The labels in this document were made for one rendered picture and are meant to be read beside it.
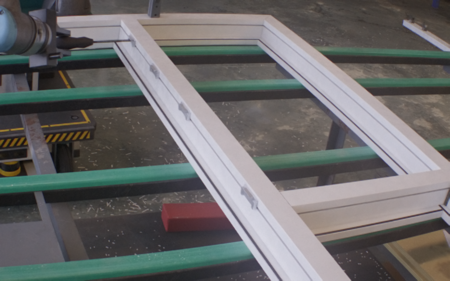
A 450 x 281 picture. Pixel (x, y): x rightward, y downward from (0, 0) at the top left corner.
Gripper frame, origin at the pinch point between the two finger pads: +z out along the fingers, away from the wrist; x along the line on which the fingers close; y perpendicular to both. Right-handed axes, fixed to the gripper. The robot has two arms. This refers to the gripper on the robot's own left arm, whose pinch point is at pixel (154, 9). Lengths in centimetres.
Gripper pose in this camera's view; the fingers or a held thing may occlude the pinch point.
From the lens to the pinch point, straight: 175.6
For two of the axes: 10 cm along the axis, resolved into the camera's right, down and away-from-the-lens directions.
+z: -1.5, 8.7, 4.7
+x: -3.8, -4.9, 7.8
